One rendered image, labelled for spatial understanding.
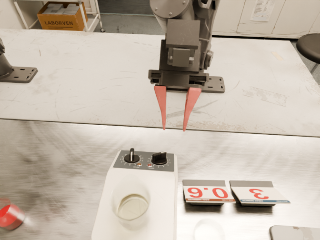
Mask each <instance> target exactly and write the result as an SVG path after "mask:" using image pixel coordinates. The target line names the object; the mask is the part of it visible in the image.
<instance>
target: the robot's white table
mask: <svg viewBox="0 0 320 240"><path fill-rule="evenodd" d="M0 38H1V39H2V42H3V45H4V46H5V53H4V55H5V57H6V59H7V60H8V62H9V63H10V65H12V66H17V67H36V68H37V69H38V72H37V74H36V75H35V77H34V78H33V79H32V81H31V82H30V83H11V82H0V119H4V120H28V121H44V122H61V123H77V124H94V125H111V126H127V127H144V128H161V129H162V128H163V126H162V117H161V111H160V107H159V104H158V101H157V97H156V94H155V91H154V86H155V84H151V83H150V80H149V79H148V72H149V70H159V63H160V45H161V40H164V39H165V35H144V34H122V33H99V32H77V31H55V30H22V29H0ZM210 50H211V51H213V52H214V54H213V59H212V62H211V65H210V67H208V69H207V70H204V73H209V74H210V75H209V76H221V77H223V80H224V84H225V92H224V93H205V92H201V94H200V96H199V98H198V100H197V102H196V103H195V105H194V107H193V109H192V111H191V113H190V117H189V120H188V124H187V127H186V130H201V131H218V132H234V133H251V134H268V135H284V136H301V137H317V138H320V87H319V86H318V84H317V83H316V81H315V80H314V78H313V76H312V75H311V73H310V72H309V70H308V69H307V67H306V66H305V64H304V63H303V61H302V60H301V58H300V56H299V55H298V53H297V52H296V50H295V49H294V47H293V45H292V44H291V42H290V41H287V40H255V39H233V38H212V40H211V49H210ZM186 94H187V93H179V92H167V97H166V127H165V128H166V129H177V130H182V129H183V119H184V110H185V101H186Z"/></svg>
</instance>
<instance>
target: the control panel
mask: <svg viewBox="0 0 320 240"><path fill-rule="evenodd" d="M155 153H157V152H146V151H134V154H136V155H138V156H139V157H140V160H139V161H138V162H135V163H127V162H125V161H124V157H125V156H126V155H128V154H130V150H121V151H120V153H119V155H118V157H117V159H116V161H115V163H114V165H113V168H122V169H136V170H155V171H168V172H174V153H167V157H166V159H167V163H166V164H164V165H156V164H153V163H152V162H151V159H152V155H153V154H155ZM138 163H141V165H137V164H138ZM149 163H150V164H151V166H148V164H149Z"/></svg>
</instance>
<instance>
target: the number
mask: <svg viewBox="0 0 320 240"><path fill-rule="evenodd" d="M234 190H235V191H236V193H237V194H238V195H239V197H240V198H241V199H242V200H286V199H285V198H284V197H283V196H282V195H280V194H279V193H278V192H277V191H276V190H275V189H252V188H234Z"/></svg>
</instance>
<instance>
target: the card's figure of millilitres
mask: <svg viewBox="0 0 320 240"><path fill-rule="evenodd" d="M185 191H186V195H187V198H197V199H233V198H232V197H231V195H230V194H229V192H228V191H227V189H226V188H208V187H185Z"/></svg>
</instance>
